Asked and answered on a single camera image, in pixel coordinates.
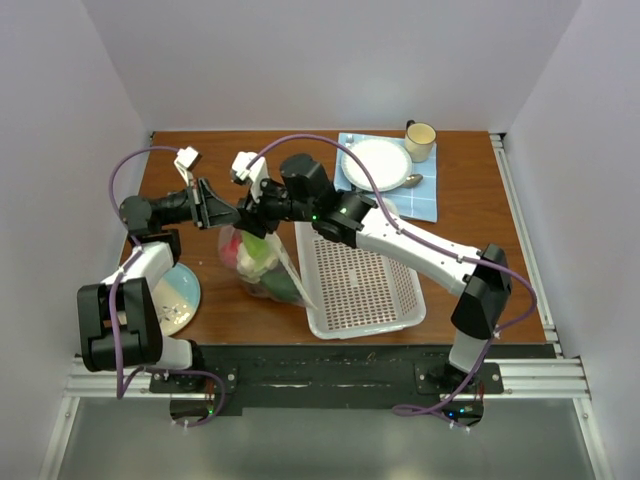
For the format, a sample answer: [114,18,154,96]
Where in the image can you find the fake white cauliflower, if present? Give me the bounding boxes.
[236,249,279,283]

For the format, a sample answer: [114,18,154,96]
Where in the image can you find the fake red apple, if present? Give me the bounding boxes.
[218,233,242,268]

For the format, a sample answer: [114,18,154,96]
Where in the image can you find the fake green pepper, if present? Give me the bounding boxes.
[260,270,301,304]

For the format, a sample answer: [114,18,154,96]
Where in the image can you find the right side aluminium rail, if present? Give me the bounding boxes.
[489,133,564,358]

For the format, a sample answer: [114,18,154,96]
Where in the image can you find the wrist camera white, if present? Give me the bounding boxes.
[231,151,270,202]
[173,146,201,186]

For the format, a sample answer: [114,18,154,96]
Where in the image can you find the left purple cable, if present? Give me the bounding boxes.
[109,145,229,429]

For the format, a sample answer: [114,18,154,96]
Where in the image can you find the aluminium frame rail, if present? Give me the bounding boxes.
[62,355,592,400]

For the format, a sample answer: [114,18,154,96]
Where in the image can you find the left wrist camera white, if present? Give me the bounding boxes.
[173,146,201,186]

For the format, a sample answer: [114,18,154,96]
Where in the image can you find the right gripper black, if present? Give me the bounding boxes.
[235,172,317,237]

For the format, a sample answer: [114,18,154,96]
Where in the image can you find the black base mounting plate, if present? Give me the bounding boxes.
[149,343,557,419]

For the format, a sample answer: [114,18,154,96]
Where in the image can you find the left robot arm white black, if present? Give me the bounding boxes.
[77,178,239,398]

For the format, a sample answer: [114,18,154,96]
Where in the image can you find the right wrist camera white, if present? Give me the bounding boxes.
[231,151,270,202]

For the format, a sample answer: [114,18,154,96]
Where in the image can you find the white paper plate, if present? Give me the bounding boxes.
[341,138,413,192]

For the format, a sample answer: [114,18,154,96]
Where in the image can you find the clear zip top bag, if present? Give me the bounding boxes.
[218,226,316,309]

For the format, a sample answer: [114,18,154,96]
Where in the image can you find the cream enamel mug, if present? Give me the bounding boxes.
[404,120,437,163]

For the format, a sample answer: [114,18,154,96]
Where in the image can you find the blue beige ceramic plate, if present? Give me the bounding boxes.
[151,263,201,336]

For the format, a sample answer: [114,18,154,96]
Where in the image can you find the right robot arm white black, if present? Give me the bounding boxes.
[231,152,512,393]

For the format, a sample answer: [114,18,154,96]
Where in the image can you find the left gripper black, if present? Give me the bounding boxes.
[155,178,240,231]

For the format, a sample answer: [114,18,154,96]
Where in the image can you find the white perforated plastic basket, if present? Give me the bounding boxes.
[295,223,427,340]

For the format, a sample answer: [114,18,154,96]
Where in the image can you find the metal spoon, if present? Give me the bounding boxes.
[401,174,424,189]

